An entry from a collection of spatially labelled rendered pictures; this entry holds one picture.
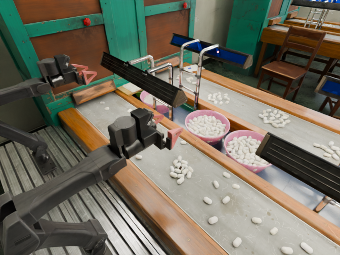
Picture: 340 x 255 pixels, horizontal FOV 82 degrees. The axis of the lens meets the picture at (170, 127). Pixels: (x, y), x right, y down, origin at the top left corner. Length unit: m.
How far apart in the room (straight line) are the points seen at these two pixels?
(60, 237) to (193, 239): 0.41
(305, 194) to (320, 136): 0.40
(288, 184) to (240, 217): 0.36
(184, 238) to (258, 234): 0.27
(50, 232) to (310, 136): 1.29
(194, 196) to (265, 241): 0.30
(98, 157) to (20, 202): 0.18
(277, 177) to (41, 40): 1.41
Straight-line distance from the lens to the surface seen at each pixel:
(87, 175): 0.54
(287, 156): 0.65
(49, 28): 1.32
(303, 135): 1.37
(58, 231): 0.65
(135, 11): 1.56
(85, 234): 0.72
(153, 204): 0.84
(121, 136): 0.54
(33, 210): 0.54
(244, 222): 0.88
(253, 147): 1.15
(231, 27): 3.74
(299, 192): 1.14
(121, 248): 0.89
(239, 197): 0.93
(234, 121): 1.26
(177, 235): 0.79
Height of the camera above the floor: 1.50
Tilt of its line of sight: 40 degrees down
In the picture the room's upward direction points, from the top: straight up
